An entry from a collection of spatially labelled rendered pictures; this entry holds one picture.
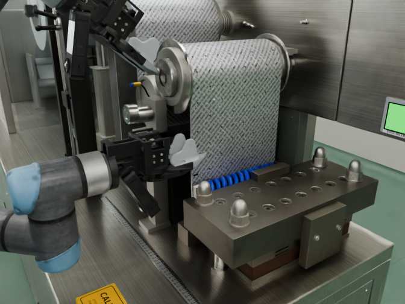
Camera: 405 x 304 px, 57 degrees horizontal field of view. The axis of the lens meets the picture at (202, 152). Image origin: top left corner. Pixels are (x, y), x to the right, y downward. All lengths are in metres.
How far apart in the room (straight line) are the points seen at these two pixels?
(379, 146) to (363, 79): 2.84
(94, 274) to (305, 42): 0.68
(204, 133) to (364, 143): 3.05
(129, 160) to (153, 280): 0.23
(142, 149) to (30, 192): 0.19
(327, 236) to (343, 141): 3.11
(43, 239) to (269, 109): 0.53
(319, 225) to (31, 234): 0.51
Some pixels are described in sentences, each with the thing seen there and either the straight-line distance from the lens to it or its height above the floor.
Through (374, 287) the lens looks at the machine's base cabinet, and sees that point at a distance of 0.96.
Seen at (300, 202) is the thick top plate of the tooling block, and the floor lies 1.03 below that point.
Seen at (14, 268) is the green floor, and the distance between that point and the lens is 2.45.
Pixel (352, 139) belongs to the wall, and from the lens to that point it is 3.80.
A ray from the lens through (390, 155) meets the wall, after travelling 3.62.
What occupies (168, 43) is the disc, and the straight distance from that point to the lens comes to 0.76.
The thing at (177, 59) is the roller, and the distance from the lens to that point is 0.72.
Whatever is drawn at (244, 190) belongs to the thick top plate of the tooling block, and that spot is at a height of 1.03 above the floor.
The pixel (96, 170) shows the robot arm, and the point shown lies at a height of 1.13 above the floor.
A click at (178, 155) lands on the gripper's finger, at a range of 0.71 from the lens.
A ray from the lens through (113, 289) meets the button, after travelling 0.71.
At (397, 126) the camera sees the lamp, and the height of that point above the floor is 1.17.
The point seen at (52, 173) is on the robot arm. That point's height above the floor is 1.14.
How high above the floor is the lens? 1.38
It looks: 22 degrees down
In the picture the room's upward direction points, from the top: straight up
